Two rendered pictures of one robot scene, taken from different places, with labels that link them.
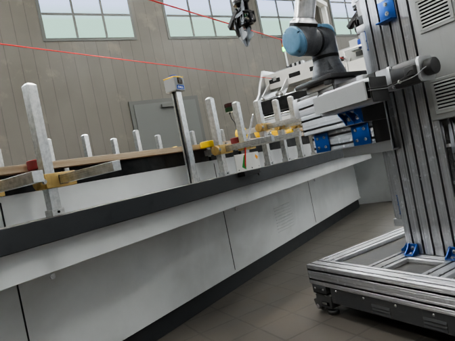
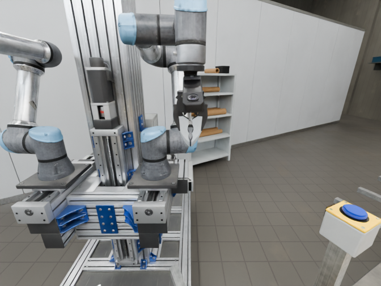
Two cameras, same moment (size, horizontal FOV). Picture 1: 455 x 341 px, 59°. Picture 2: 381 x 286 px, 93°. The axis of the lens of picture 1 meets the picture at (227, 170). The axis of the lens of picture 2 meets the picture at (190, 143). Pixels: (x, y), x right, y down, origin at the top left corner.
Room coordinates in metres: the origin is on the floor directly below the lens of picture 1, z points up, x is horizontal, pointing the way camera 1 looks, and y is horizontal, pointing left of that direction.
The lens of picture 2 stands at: (2.41, 0.03, 1.49)
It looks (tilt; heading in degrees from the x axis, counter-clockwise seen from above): 20 degrees down; 210
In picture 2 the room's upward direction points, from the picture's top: straight up
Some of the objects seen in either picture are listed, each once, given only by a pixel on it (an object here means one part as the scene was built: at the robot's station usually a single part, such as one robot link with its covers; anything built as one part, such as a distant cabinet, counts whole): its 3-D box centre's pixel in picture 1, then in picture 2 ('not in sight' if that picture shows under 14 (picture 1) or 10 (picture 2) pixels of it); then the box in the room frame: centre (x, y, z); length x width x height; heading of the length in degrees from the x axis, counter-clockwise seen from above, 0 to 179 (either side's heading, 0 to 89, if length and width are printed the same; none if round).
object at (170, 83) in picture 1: (174, 85); (348, 228); (1.97, 0.17, 1.18); 0.07 x 0.07 x 0.08; 55
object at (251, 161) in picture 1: (248, 161); not in sight; (2.35, -0.13, 0.75); 0.26 x 0.01 x 0.10; 145
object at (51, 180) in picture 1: (54, 180); not in sight; (1.39, 0.59, 0.82); 0.13 x 0.06 x 0.05; 145
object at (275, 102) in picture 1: (281, 133); not in sight; (2.80, -0.41, 0.89); 0.03 x 0.03 x 0.48; 55
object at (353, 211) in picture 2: not in sight; (354, 213); (1.97, 0.17, 1.22); 0.04 x 0.04 x 0.02
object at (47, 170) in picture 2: not in sight; (54, 164); (2.04, -0.95, 1.09); 0.15 x 0.15 x 0.10
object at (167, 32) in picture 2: not in sight; (180, 30); (1.90, -0.29, 1.61); 0.11 x 0.11 x 0.08; 37
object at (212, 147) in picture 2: not in sight; (204, 121); (-0.42, -1.30, 0.78); 0.90 x 0.45 x 1.55; 150
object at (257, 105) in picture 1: (263, 137); not in sight; (2.59, -0.27, 0.88); 0.03 x 0.03 x 0.48; 55
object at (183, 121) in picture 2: (250, 35); (185, 129); (1.98, -0.24, 1.35); 0.06 x 0.03 x 0.09; 30
